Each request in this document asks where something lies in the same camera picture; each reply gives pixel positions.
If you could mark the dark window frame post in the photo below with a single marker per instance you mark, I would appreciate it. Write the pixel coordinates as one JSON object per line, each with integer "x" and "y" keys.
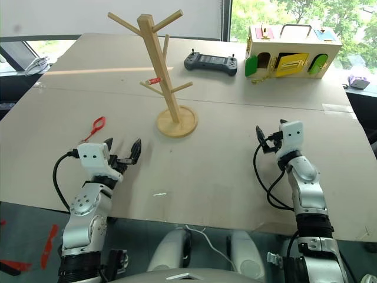
{"x": 226, "y": 19}

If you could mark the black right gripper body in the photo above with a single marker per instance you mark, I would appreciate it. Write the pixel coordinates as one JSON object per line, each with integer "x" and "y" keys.
{"x": 273, "y": 142}

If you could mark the dark grey handheld controller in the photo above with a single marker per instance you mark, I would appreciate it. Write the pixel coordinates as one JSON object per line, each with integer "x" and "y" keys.
{"x": 210, "y": 63}

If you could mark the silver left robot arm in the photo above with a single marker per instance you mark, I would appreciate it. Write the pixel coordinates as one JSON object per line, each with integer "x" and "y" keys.
{"x": 88, "y": 206}

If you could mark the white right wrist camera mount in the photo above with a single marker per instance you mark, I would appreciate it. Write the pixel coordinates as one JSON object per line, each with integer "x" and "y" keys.
{"x": 291, "y": 137}

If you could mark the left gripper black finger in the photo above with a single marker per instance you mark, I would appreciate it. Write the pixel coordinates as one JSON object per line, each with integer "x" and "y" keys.
{"x": 136, "y": 151}
{"x": 109, "y": 145}

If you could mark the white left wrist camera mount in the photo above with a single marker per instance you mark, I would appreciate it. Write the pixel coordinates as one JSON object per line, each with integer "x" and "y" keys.
{"x": 92, "y": 157}

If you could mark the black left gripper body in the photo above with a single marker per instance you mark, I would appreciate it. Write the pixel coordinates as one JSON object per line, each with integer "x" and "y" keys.
{"x": 119, "y": 164}

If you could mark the silver robot torso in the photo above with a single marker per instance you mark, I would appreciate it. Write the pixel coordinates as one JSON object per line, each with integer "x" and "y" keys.
{"x": 188, "y": 276}

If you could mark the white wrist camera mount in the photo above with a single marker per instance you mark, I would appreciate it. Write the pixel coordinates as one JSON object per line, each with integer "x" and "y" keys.
{"x": 92, "y": 157}
{"x": 291, "y": 137}

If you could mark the white rounded robot leg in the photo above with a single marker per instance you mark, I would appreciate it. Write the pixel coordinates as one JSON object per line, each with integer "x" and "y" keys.
{"x": 247, "y": 255}
{"x": 172, "y": 250}

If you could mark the wooden lock box toy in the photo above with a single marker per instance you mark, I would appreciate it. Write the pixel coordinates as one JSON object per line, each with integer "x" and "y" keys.
{"x": 291, "y": 57}

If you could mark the purple and grey object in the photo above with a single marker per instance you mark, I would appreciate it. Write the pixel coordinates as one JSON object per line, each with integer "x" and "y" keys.
{"x": 359, "y": 82}

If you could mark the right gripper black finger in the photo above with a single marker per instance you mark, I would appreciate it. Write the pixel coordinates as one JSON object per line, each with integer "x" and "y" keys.
{"x": 260, "y": 135}
{"x": 282, "y": 121}

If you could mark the red floor tape strip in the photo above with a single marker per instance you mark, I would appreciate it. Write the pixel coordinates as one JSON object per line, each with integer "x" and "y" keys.
{"x": 49, "y": 246}
{"x": 14, "y": 266}

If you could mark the wooden tree hanger rack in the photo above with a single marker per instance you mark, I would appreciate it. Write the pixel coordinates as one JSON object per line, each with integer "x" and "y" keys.
{"x": 172, "y": 97}

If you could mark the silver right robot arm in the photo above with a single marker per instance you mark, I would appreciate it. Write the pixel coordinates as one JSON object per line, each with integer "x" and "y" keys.
{"x": 309, "y": 188}

